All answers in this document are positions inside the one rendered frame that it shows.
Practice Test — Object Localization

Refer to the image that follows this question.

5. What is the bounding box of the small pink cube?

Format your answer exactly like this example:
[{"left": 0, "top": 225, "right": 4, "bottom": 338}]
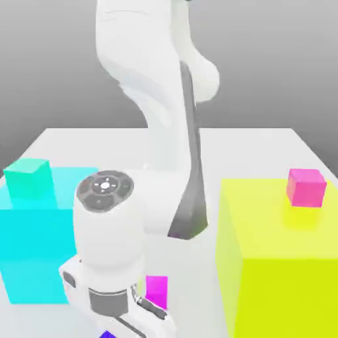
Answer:
[{"left": 286, "top": 168, "right": 328, "bottom": 209}]

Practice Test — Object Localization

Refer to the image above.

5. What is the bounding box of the large cyan box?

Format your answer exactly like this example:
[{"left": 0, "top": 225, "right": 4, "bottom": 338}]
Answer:
[{"left": 0, "top": 166, "right": 100, "bottom": 305}]

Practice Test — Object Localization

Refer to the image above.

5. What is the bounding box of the large yellow box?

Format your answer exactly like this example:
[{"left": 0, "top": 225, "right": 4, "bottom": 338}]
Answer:
[{"left": 215, "top": 178, "right": 338, "bottom": 338}]

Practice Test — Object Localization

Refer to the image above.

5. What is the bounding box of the small teal cube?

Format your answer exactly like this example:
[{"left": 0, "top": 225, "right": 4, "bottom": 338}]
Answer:
[{"left": 3, "top": 158, "right": 55, "bottom": 205}]

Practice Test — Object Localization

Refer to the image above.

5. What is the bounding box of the small magenta cube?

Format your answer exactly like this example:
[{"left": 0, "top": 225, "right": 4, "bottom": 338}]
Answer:
[{"left": 145, "top": 275, "right": 169, "bottom": 310}]

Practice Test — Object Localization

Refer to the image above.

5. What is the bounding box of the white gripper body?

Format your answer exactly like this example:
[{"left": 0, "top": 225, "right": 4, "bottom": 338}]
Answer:
[{"left": 89, "top": 311, "right": 177, "bottom": 338}]

